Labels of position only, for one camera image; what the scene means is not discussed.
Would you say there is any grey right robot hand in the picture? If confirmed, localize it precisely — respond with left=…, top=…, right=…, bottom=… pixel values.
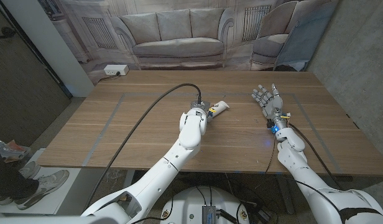
left=252, top=83, right=288, bottom=130

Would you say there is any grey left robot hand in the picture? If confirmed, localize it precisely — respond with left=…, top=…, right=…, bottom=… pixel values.
left=191, top=100, right=217, bottom=121

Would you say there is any blue handled white lint roller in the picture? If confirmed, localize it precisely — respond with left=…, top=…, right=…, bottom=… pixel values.
left=206, top=100, right=230, bottom=121

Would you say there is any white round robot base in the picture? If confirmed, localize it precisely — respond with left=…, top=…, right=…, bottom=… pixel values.
left=160, top=185, right=251, bottom=224

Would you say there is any grey box on robot base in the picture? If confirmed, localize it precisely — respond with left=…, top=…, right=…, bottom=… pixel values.
left=201, top=204, right=218, bottom=224

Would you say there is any grey blue leaning board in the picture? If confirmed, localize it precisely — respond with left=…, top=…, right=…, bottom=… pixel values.
left=274, top=0, right=340, bottom=72

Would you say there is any printed sofa room backdrop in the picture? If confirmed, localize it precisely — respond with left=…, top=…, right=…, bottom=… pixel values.
left=37, top=0, right=340, bottom=85

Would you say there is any dark grey table leg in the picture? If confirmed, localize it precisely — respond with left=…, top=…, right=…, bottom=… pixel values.
left=277, top=174, right=297, bottom=215

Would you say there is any white power strip box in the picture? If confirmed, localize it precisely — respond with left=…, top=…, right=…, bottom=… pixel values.
left=103, top=63, right=130, bottom=77

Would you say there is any white table leg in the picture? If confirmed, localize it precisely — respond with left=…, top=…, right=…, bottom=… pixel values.
left=122, top=169, right=136, bottom=188

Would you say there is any grey white sneaker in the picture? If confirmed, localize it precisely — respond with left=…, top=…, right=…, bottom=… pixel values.
left=19, top=161, right=42, bottom=180
left=14, top=169, right=70, bottom=211

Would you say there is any white robot torso edge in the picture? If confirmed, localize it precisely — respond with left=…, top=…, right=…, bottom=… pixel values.
left=0, top=215, right=119, bottom=224

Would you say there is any crumpled plastic bag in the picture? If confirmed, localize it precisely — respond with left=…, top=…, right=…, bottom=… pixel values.
left=0, top=138, right=32, bottom=163

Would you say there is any person leg in black trousers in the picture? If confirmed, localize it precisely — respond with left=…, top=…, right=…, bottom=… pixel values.
left=0, top=146, right=40, bottom=200

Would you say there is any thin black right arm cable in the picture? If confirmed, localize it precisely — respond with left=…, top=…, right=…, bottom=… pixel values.
left=265, top=136, right=343, bottom=217

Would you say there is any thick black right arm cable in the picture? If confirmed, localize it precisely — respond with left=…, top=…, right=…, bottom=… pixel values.
left=286, top=123, right=343, bottom=190

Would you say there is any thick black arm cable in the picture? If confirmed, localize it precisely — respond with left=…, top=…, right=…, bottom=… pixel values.
left=286, top=123, right=343, bottom=190
left=84, top=83, right=202, bottom=211

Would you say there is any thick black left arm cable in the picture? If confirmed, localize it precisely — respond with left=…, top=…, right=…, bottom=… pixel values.
left=84, top=83, right=202, bottom=211

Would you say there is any black door handle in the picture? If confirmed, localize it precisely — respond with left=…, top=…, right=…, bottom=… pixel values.
left=0, top=26, right=17, bottom=40

